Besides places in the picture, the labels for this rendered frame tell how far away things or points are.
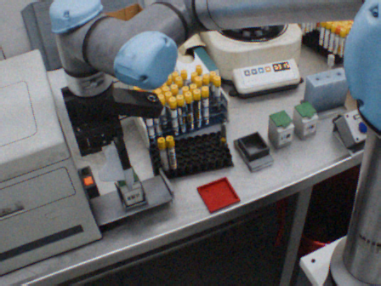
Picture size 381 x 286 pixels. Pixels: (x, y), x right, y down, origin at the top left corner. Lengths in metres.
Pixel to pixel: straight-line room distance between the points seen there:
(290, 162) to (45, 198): 0.54
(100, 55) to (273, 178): 0.55
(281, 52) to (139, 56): 0.69
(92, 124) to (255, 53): 0.55
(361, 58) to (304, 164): 0.74
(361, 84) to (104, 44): 0.36
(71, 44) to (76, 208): 0.34
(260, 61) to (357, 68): 0.87
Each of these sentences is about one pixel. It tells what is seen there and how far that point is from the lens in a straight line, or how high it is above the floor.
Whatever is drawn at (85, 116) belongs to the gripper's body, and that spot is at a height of 1.18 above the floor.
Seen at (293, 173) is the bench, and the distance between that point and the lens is 1.07.
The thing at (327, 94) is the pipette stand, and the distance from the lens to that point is 1.16.
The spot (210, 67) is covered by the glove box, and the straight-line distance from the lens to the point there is 1.20.
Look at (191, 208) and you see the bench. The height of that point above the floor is 0.87.
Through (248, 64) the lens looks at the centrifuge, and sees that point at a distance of 1.22.
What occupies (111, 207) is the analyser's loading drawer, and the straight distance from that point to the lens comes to 0.98.
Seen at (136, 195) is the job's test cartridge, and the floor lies 0.95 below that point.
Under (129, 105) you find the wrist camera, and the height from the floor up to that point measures 1.18.
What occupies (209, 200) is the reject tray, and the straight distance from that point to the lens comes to 1.01.
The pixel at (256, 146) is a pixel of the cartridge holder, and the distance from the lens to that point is 1.09.
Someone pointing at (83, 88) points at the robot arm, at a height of 1.25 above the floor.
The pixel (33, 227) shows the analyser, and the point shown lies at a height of 0.99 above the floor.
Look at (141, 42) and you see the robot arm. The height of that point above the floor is 1.36.
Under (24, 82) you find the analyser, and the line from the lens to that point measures 0.90.
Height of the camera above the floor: 1.70
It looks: 46 degrees down
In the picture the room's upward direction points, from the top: straight up
